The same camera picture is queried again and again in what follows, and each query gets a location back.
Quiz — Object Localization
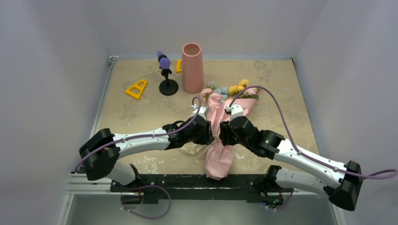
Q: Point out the cream printed ribbon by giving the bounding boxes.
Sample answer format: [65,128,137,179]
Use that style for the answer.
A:
[179,142,210,157]

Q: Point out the pink flower bouquet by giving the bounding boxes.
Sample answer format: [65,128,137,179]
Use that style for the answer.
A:
[199,79,261,181]

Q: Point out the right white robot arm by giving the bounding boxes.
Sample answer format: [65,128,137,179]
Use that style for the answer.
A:
[219,116,363,211]

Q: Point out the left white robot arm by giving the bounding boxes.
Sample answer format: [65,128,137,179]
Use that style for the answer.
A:
[79,116,214,192]

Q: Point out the pink tall vase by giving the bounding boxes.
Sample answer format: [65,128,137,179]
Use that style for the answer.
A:
[182,43,204,93]

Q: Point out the yellow block behind vase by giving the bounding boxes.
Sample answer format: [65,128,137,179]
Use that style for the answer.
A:
[176,60,182,74]

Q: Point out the black stand purple microphone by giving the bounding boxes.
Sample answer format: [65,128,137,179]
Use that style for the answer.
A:
[157,51,179,96]

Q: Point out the yellow triangular block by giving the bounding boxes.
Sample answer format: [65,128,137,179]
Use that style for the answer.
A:
[125,79,147,100]

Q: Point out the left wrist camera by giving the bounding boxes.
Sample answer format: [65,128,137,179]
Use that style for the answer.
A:
[191,104,208,120]

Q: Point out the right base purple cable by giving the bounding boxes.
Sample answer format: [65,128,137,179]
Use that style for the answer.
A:
[264,189,295,212]

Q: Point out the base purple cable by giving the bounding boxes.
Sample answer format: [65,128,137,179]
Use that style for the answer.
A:
[264,189,295,212]
[120,185,172,220]

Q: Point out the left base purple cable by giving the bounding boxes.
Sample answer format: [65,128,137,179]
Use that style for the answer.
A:
[120,185,172,220]

